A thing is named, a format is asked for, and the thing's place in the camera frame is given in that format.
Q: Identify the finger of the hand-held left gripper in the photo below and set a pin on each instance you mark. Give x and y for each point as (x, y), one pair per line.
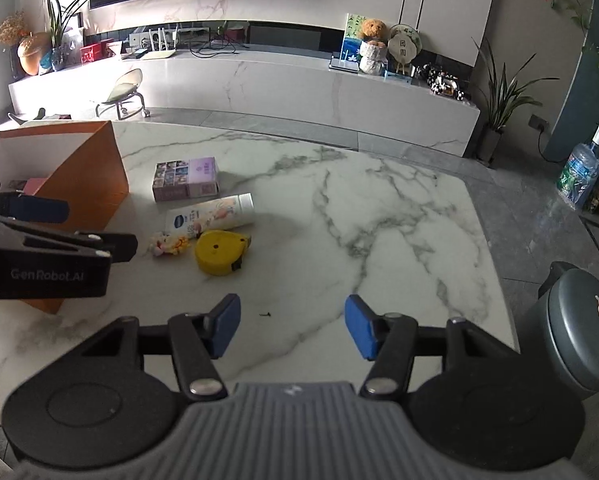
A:
(122, 247)
(39, 209)

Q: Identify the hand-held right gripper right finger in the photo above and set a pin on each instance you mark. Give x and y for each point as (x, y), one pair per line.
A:
(358, 327)

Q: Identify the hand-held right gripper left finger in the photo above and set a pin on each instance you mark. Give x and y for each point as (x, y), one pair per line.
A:
(227, 324)

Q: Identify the small plush toy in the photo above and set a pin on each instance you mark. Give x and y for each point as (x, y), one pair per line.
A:
(167, 244)

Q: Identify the orange cardboard box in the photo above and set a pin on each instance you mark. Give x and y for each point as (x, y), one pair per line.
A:
(86, 180)

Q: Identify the yellow tape measure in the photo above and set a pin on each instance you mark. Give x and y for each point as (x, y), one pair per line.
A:
(217, 256)

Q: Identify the white lotion tube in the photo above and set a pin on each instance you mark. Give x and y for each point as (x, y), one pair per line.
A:
(209, 215)

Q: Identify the purple picture carton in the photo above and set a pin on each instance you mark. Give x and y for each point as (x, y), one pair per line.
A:
(199, 175)

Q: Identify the pink packet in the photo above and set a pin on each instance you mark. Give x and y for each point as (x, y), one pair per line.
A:
(36, 185)

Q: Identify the small rocking chair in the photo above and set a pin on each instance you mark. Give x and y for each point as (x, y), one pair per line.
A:
(124, 87)

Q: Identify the orange acorn vase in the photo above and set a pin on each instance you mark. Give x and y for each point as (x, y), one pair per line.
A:
(33, 55)

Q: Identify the red gift box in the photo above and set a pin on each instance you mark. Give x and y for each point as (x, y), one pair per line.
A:
(93, 53)

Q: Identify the potted orchid plant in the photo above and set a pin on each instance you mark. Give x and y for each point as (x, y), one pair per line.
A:
(59, 35)

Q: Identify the dried flower bunch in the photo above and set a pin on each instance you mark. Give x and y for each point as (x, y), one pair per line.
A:
(10, 27)

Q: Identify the white router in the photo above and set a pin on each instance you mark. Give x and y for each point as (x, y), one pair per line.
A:
(160, 40)

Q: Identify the grey trash bin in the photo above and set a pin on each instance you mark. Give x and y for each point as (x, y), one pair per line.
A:
(574, 330)

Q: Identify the white marble tv cabinet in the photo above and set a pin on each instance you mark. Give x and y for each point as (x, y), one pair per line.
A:
(279, 85)

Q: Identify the black white cow toy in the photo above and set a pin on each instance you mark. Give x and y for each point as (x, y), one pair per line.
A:
(442, 84)

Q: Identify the blue water bottle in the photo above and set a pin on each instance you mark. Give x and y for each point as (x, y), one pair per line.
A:
(579, 175)

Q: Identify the tall potted plant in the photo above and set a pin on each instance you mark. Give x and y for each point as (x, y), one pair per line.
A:
(502, 100)

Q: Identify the round decorative fan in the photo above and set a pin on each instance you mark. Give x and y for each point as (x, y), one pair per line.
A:
(404, 42)

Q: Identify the green landscape painting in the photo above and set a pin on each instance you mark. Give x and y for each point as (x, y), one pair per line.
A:
(350, 35)

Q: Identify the brown teddy bear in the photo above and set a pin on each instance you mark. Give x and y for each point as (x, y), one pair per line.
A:
(373, 29)

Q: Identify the wall socket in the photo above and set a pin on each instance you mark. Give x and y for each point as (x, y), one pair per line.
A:
(539, 123)

